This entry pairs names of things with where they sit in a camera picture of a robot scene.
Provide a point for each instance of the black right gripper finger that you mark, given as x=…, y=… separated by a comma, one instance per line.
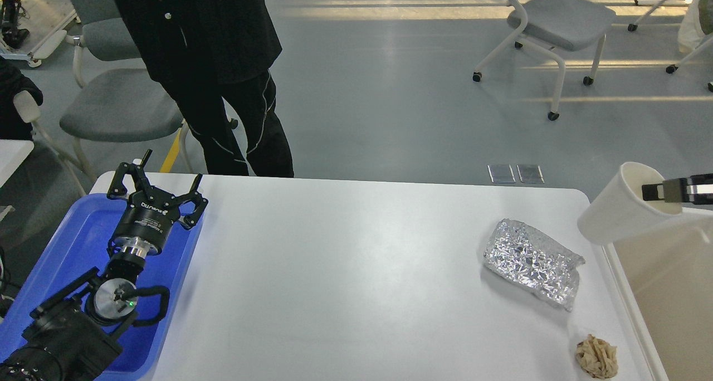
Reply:
x=702, y=178
x=678, y=190

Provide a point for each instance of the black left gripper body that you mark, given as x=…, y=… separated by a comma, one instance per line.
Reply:
x=147, y=222

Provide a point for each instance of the white paper cup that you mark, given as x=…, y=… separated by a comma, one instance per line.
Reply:
x=620, y=211

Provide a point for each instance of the robot base background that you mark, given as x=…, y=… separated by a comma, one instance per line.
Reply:
x=33, y=29

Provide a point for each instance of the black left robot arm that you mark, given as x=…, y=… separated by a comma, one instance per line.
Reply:
x=100, y=299

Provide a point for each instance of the blue plastic tray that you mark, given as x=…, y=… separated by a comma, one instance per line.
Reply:
x=79, y=244

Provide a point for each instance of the beige plastic bin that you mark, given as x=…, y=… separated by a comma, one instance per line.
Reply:
x=665, y=279

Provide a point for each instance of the grey chair left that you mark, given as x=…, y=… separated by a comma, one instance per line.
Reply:
x=119, y=105

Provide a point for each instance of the grey chair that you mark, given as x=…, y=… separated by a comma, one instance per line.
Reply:
x=546, y=25
x=119, y=105

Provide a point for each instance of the white side table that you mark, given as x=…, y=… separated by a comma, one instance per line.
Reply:
x=13, y=153

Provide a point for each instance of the white chair far left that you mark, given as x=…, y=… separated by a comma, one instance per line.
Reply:
x=20, y=113

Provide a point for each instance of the white chair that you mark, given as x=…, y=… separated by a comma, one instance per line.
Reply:
x=20, y=113
x=694, y=32

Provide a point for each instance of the right silver floor socket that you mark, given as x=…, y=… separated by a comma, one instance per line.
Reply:
x=530, y=173

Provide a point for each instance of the silver floor socket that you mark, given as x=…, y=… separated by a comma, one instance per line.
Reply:
x=501, y=174
x=530, y=173

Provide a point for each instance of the white chair far right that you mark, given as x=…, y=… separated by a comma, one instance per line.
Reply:
x=694, y=32

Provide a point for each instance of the crumpled silver foil bag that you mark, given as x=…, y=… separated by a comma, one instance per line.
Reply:
x=530, y=259

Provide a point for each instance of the person in black clothes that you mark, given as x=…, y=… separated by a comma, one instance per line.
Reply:
x=213, y=57

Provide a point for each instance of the left silver floor socket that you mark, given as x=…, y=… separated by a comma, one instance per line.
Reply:
x=501, y=174

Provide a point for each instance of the crumpled brown paper ball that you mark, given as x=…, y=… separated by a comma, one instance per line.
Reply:
x=597, y=357

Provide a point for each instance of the grey chair right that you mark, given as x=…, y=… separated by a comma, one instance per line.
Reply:
x=546, y=25

